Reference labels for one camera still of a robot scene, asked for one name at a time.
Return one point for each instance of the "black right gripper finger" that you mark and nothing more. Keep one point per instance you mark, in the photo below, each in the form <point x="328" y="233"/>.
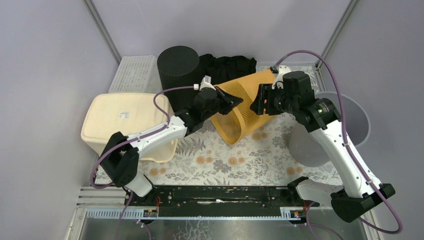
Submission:
<point x="266" y="104"/>
<point x="258" y="104"/>

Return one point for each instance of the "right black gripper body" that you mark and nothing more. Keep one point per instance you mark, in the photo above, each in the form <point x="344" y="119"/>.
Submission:
<point x="282" y="103"/>

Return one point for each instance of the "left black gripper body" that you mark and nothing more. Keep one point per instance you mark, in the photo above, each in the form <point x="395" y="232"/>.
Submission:
<point x="220" y="100"/>

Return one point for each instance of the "yellow wastebasket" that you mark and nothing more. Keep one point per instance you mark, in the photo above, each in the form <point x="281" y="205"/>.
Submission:
<point x="241" y="121"/>

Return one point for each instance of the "black round bucket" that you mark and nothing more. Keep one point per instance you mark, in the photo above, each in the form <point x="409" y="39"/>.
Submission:
<point x="180" y="66"/>

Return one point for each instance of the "grey plastic bin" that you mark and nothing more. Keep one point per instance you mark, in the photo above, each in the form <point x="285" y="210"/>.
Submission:
<point x="308" y="152"/>

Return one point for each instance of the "white perforated plastic basket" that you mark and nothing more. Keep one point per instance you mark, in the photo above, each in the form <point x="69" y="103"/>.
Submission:
<point x="137" y="74"/>

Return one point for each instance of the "cream plastic basket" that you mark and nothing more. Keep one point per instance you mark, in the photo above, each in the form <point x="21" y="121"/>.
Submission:
<point x="123" y="112"/>

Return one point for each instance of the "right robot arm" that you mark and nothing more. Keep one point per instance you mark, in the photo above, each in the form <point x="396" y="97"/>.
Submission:
<point x="361" y="190"/>

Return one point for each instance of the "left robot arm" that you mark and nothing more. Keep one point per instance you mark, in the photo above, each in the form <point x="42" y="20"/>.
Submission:
<point x="121" y="155"/>

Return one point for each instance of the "black cloth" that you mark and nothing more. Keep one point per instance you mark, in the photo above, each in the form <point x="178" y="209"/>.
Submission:
<point x="227" y="68"/>

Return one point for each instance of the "floral tablecloth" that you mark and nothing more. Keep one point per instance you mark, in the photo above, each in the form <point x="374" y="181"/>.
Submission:
<point x="261" y="158"/>

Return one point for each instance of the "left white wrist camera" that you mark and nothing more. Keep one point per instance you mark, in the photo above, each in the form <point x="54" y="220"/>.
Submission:
<point x="205" y="84"/>

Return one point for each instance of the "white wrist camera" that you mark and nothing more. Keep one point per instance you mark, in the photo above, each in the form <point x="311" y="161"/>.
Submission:
<point x="279" y="71"/>
<point x="205" y="84"/>

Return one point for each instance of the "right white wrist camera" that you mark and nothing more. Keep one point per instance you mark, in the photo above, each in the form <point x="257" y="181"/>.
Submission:
<point x="279" y="71"/>

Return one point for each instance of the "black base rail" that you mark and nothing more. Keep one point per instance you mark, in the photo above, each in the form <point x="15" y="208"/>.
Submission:
<point x="217" y="201"/>

